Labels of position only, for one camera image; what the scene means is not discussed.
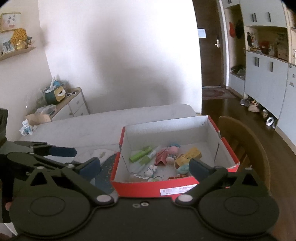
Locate dark wooden door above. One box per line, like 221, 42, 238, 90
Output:
193, 0, 223, 87

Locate blue white astronaut keychain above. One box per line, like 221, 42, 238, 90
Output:
144, 165, 163, 182

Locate clear plastic bag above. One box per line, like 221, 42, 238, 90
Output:
35, 104, 56, 115

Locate white green glue tube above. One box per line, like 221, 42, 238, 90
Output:
133, 146, 162, 174

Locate yellow flower ornament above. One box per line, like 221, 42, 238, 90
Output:
11, 28, 28, 50

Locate red fish plush keychain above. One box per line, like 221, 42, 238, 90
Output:
154, 148, 168, 166

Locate white sunglasses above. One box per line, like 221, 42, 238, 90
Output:
66, 91, 77, 97

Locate light blue plush toy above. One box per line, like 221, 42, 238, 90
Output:
177, 163, 189, 175

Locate white wooden sideboard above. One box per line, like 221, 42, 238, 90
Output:
50, 87, 89, 121

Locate wooden wall shelf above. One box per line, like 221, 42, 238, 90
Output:
0, 47, 36, 61

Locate framed wall picture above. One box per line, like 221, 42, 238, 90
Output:
1, 12, 22, 33

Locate red cardboard box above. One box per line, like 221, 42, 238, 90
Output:
111, 115, 239, 197

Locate teal yellow tissue box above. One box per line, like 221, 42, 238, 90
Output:
44, 80, 66, 105

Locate yellow small box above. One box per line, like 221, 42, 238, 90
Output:
174, 147, 202, 169

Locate wooden chair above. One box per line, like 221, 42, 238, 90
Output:
218, 115, 271, 189

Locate cardboard box on sideboard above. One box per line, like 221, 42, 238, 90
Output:
25, 114, 52, 126

